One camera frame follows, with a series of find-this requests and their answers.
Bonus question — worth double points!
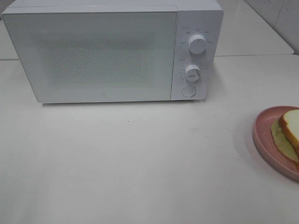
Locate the round white door button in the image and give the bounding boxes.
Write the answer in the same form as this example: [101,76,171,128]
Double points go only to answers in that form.
[182,86,196,97]

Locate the white microwave door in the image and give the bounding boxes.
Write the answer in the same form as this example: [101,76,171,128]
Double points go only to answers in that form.
[3,12,177,103]

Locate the pink round plate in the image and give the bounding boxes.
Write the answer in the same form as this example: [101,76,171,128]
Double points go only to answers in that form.
[252,106,299,181]

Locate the white bread sandwich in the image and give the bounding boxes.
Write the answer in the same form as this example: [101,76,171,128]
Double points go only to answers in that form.
[271,109,299,167]

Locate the lower white timer knob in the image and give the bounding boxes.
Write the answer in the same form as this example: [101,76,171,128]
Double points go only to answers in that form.
[185,64,201,82]

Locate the upper white power knob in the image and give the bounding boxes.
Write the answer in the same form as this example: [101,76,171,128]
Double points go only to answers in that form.
[188,34,207,54]

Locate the white microwave oven body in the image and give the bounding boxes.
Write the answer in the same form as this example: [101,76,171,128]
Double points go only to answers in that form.
[1,0,224,101]

